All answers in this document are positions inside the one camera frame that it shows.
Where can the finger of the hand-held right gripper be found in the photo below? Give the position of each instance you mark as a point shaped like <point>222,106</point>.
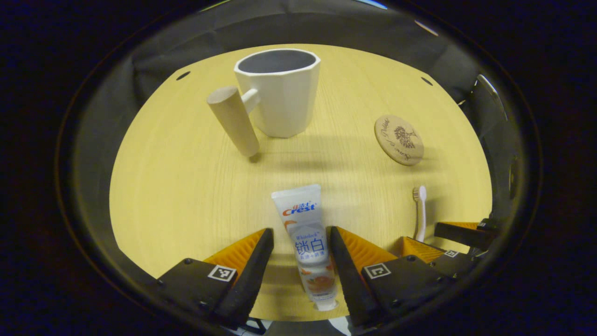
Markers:
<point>419,249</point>
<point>461,235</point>

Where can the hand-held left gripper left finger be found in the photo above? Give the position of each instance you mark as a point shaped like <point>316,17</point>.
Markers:
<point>254,275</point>

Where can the white toothpaste tube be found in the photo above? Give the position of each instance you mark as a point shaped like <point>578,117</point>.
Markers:
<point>308,233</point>

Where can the white toothbrush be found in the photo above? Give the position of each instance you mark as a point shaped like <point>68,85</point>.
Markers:
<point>421,214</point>

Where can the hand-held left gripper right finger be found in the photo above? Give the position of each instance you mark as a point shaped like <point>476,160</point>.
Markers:
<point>347,280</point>

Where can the round wooden coaster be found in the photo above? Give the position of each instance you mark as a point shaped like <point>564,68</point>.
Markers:
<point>399,140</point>

